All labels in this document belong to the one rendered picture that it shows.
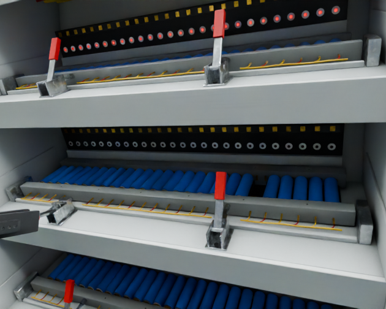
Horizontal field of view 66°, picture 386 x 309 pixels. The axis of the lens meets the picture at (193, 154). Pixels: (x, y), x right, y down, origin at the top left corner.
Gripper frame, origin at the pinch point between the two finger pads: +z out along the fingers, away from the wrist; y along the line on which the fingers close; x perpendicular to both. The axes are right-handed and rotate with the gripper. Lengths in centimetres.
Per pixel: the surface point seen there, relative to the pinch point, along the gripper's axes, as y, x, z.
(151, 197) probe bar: 14.7, 3.9, 12.0
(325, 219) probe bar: 39.1, 3.0, 13.1
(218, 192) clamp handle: 26.6, 5.7, 7.9
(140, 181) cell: 9.7, 6.0, 16.4
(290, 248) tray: 35.3, -0.2, 9.2
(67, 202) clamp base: 0.9, 2.2, 9.0
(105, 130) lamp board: -0.8, 15.4, 19.2
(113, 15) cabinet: -1.4, 39.4, 20.1
